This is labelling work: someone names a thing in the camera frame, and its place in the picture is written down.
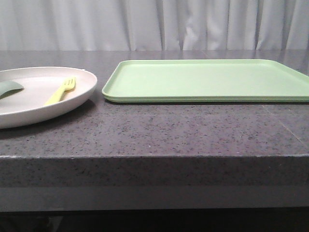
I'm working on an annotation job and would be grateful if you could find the yellow plastic fork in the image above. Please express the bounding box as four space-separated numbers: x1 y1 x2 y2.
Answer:
44 76 76 106

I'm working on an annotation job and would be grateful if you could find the beige round plate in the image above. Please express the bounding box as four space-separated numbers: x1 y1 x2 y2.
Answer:
0 67 97 129

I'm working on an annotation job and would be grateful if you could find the light green serving tray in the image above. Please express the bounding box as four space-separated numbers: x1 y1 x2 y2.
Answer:
102 59 309 103

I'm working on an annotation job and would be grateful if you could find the green plastic spoon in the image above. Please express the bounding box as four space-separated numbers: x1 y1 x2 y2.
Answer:
0 81 24 99

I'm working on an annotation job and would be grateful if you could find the white curtain backdrop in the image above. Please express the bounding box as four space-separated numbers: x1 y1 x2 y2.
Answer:
0 0 309 51

